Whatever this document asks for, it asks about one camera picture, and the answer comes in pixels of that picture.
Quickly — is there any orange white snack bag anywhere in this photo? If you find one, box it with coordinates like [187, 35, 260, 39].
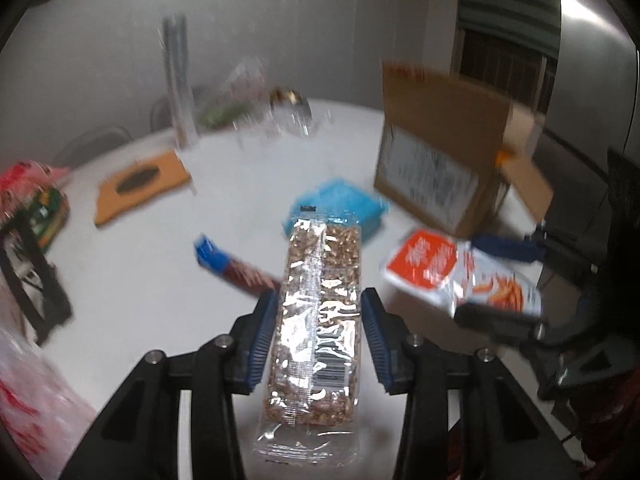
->
[381, 229, 542, 318]

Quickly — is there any blue brown chocolate bar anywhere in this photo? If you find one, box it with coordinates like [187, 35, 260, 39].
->
[194, 236, 281, 297]

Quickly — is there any clear nut bar packet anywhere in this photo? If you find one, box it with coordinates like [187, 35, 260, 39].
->
[255, 212, 362, 467]

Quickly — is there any light blue snack packet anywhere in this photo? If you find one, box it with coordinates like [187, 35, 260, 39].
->
[282, 179, 388, 244]

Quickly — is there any brown cardboard box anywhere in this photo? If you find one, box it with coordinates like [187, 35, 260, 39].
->
[374, 62, 553, 237]

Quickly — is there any orange toast-shaped coaster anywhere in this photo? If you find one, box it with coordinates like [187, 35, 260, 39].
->
[93, 151, 192, 228]

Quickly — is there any black stand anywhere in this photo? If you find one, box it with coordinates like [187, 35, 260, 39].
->
[1, 214, 73, 347]

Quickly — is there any pink plastic bag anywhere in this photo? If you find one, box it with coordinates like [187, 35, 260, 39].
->
[1, 330, 96, 479]

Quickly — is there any crumpled clear plastic wrap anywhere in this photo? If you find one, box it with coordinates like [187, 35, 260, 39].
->
[235, 102, 323, 148]

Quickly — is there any grey chair right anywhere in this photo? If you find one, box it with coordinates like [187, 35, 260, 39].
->
[149, 96, 172, 133]

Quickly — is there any grey chair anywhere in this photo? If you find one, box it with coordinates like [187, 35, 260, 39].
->
[149, 96, 172, 133]
[53, 125, 134, 169]

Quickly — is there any green yellow snack bag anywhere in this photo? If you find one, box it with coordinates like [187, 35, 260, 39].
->
[25, 186, 70, 252]

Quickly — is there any gold foil wrapper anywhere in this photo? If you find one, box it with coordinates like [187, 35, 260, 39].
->
[269, 87, 305, 106]

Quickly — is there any polka dot plastic bag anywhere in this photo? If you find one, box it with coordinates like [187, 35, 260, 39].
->
[195, 56, 268, 132]

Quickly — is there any grey chair left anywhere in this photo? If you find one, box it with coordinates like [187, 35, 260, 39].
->
[53, 125, 134, 169]

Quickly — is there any pink red snack bag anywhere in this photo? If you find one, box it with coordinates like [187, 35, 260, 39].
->
[1, 160, 70, 220]

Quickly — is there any clear film roll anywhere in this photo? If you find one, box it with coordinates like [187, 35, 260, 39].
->
[162, 14, 198, 150]

